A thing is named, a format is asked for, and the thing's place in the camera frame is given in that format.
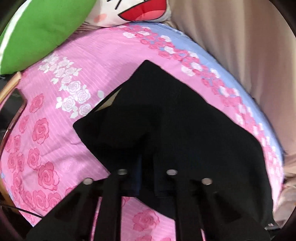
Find black pants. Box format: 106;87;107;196
73;60;273;226

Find pink rose bed sheet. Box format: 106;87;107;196
1;23;283;240

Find rose gold smartphone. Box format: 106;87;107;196
1;88;27;152

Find beige curtain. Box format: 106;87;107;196
170;0;295;177

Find white cartoon face pillow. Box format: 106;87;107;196
85;0;171;27

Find green pillow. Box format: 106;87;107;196
1;1;95;75

